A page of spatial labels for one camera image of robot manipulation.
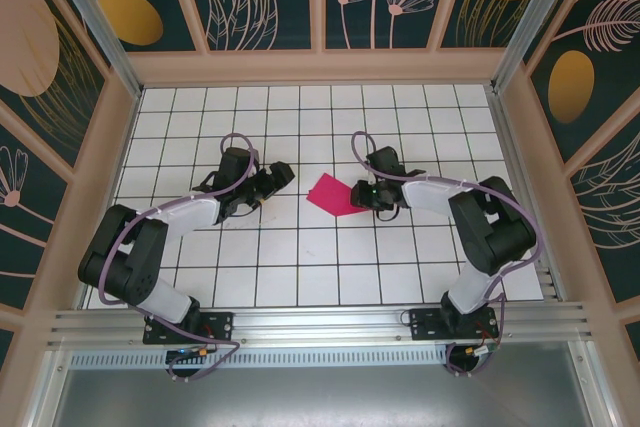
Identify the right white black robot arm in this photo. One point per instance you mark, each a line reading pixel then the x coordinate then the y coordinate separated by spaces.
pixel 472 292

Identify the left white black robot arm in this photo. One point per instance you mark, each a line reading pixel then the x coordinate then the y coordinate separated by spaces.
pixel 190 214

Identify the grey metal sheet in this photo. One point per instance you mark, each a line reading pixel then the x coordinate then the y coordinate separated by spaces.
pixel 320 397

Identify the long aluminium mounting rail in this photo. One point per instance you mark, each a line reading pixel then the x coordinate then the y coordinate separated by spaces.
pixel 320 322

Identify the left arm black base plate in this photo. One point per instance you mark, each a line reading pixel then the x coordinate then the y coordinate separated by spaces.
pixel 220 327

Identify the aluminium side rail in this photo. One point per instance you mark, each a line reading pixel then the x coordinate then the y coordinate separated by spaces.
pixel 525 207

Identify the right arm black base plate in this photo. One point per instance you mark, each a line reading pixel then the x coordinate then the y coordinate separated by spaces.
pixel 425 327

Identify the aluminium corner post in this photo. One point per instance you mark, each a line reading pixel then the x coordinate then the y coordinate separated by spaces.
pixel 95 22
pixel 530 22

